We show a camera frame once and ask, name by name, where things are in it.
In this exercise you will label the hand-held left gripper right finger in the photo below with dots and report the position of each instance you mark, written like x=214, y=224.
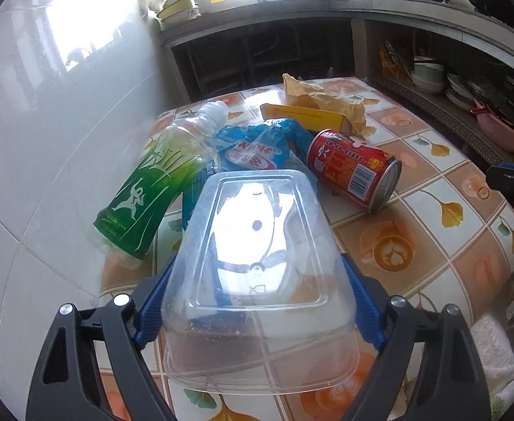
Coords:
x=368, y=311

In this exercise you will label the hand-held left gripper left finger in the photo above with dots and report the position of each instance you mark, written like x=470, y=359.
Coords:
x=149, y=315

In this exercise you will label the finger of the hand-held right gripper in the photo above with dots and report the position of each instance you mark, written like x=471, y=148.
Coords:
x=511, y=180

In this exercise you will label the clear plastic food container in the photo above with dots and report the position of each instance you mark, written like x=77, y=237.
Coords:
x=257, y=272

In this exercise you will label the green label plastic bottle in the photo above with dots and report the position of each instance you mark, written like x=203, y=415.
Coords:
x=147, y=193

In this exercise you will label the red drink can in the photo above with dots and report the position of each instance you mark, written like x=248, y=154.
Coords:
x=349, y=166

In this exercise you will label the blue plastic bag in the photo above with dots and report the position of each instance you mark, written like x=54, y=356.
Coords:
x=257, y=149

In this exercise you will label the brown paper bag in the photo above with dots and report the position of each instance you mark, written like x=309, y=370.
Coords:
x=327, y=98

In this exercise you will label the yellow cardboard box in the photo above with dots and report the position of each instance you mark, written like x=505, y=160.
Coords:
x=305, y=116

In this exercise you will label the pink plastic basin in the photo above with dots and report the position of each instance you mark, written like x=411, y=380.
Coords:
x=502, y=133

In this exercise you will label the red ladle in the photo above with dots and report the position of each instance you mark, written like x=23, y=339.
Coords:
x=480, y=107

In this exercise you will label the tile-patterned vinyl tablecloth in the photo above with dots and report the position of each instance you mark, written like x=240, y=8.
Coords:
x=436, y=250

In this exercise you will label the stack of plates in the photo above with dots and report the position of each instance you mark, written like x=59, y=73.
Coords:
x=460, y=92

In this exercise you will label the green white bowl stack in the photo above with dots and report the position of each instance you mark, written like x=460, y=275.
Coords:
x=428, y=79

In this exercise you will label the orange snack packet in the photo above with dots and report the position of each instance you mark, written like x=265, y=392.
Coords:
x=392, y=61

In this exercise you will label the green-rimmed enamel basin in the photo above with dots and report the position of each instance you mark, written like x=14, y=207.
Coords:
x=178, y=8

